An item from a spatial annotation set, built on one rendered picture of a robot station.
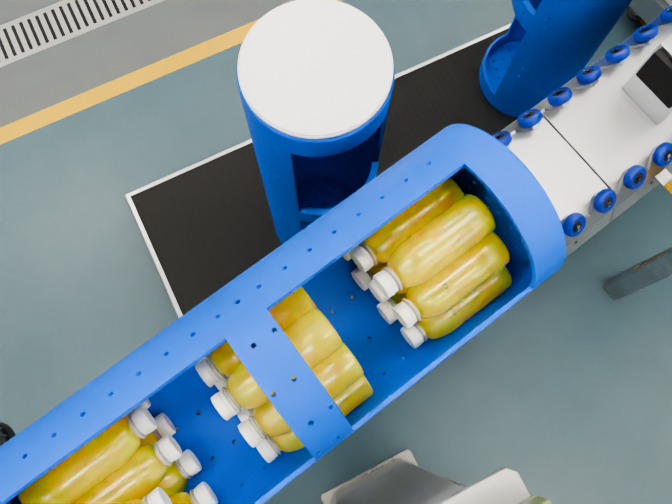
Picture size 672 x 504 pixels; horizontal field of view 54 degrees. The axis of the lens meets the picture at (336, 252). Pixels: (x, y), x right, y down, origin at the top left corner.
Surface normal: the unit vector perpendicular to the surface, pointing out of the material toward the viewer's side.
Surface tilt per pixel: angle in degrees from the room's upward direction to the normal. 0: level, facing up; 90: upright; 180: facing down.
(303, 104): 0
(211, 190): 0
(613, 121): 0
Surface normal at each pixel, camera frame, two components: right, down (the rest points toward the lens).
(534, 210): 0.25, 0.07
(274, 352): 0.01, -0.25
